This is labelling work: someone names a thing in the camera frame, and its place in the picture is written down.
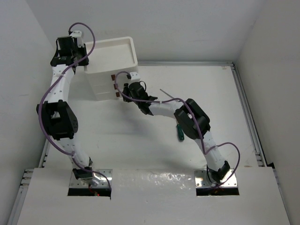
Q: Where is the white three-drawer cabinet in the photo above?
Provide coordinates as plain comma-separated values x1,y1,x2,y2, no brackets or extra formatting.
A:
84,37,138,101

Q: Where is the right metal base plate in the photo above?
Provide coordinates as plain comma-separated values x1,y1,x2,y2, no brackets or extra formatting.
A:
194,169,238,188

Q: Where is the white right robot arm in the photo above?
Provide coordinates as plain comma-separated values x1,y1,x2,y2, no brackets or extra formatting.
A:
122,82,230,185

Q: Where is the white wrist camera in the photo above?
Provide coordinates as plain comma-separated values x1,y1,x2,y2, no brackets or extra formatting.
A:
69,30,84,48
127,72,141,83

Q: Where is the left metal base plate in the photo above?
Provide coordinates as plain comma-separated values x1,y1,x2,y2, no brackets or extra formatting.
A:
69,169,113,188

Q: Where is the metal base plate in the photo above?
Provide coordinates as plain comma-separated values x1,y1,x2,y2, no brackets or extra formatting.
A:
69,169,113,188
194,169,238,188

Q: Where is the long green-handled screwdriver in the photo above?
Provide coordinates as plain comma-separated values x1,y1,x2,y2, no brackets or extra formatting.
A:
159,89,180,102

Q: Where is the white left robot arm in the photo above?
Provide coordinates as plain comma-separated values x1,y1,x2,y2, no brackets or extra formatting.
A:
37,33,93,184

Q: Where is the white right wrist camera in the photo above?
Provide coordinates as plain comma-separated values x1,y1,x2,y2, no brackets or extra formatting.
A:
127,72,141,83

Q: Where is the slim green-handled screwdriver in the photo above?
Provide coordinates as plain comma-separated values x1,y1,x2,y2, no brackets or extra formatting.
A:
176,124,185,142

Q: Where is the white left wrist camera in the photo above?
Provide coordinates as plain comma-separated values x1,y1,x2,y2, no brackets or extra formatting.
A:
69,30,84,48

